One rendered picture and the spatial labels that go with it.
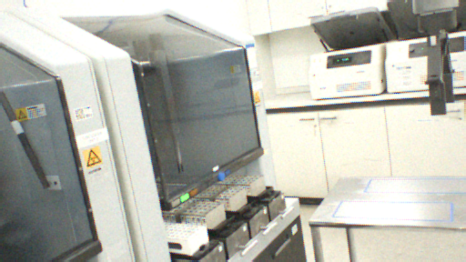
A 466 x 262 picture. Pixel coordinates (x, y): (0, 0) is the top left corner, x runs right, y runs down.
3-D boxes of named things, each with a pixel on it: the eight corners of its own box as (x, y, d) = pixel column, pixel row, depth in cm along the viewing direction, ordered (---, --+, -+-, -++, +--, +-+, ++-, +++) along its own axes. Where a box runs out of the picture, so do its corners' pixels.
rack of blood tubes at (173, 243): (122, 248, 150) (118, 232, 149) (143, 236, 158) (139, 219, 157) (191, 259, 134) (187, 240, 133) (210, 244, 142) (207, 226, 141)
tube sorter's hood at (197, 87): (60, 204, 159) (15, 23, 148) (169, 156, 208) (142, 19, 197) (170, 212, 131) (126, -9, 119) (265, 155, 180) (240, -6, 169)
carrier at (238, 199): (243, 202, 170) (240, 187, 169) (248, 202, 169) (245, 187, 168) (227, 214, 161) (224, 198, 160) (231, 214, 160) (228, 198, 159)
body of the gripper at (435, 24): (453, 8, 92) (456, 54, 93) (458, 7, 99) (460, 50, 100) (413, 15, 96) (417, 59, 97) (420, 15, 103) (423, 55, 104)
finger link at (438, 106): (444, 81, 94) (443, 82, 93) (447, 114, 95) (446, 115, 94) (429, 83, 95) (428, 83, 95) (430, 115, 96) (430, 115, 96)
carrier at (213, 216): (221, 217, 158) (218, 202, 157) (226, 218, 157) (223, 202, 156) (203, 231, 148) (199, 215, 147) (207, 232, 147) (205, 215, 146)
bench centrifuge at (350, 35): (309, 101, 355) (298, 20, 343) (338, 88, 404) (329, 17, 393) (380, 95, 323) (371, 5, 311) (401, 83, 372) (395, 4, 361)
